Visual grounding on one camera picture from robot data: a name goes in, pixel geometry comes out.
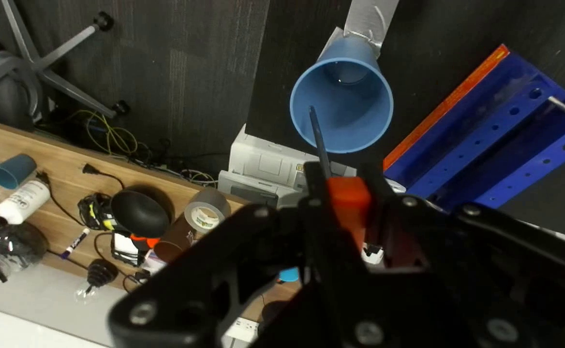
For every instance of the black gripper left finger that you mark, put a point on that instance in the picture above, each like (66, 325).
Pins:
(230, 271)

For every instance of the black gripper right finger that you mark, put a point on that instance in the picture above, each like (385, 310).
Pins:
(488, 277)

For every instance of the large blue plastic cup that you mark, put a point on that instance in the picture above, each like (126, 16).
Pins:
(343, 107)

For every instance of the small blue cup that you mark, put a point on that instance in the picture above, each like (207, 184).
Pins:
(12, 170)

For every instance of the small orange and white item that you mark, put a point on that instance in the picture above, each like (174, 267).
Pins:
(141, 248)

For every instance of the black rounded mouse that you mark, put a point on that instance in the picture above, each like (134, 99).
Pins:
(141, 211)

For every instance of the white box on desk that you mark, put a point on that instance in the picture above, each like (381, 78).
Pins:
(263, 167)

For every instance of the black and yellow gadget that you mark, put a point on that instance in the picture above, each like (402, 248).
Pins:
(95, 211)

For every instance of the wooden desk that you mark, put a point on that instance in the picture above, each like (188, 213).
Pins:
(62, 167)

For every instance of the white plastic bottle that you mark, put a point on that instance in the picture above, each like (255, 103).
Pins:
(23, 199)

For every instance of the clear bag of black parts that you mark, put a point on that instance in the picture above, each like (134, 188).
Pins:
(4, 248)

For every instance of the grey office chair base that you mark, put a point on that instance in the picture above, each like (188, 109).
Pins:
(31, 60)

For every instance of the grey duct tape roll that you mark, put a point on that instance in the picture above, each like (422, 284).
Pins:
(203, 213)

